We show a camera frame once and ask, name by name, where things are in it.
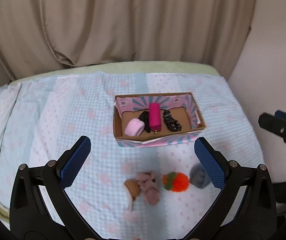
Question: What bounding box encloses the grey sock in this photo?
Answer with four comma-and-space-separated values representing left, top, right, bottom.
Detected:
189, 163, 211, 189

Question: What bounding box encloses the pink teal cardboard box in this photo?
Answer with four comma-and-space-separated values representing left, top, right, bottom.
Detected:
113, 92, 206, 147

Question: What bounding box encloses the beige curtain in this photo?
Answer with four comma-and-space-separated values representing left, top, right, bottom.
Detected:
0, 0, 256, 80

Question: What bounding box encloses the brown plush toy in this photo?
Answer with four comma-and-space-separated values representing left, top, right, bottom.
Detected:
124, 179, 141, 211

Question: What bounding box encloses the light blue checkered blanket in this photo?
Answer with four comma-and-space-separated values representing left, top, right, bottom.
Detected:
0, 73, 264, 239

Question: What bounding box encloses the pale green mattress sheet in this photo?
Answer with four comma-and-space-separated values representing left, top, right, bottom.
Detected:
0, 60, 221, 106

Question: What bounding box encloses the mauve fuzzy sock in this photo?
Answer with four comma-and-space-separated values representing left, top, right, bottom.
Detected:
136, 171, 160, 206

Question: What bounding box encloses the orange pom-pom ball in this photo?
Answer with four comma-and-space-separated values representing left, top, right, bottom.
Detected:
162, 172, 190, 192

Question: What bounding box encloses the magenta fabric pouch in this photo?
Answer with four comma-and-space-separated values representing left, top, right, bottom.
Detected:
149, 102, 161, 132

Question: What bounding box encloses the pink fluffy sock roll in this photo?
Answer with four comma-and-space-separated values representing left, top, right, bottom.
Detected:
125, 118, 145, 137

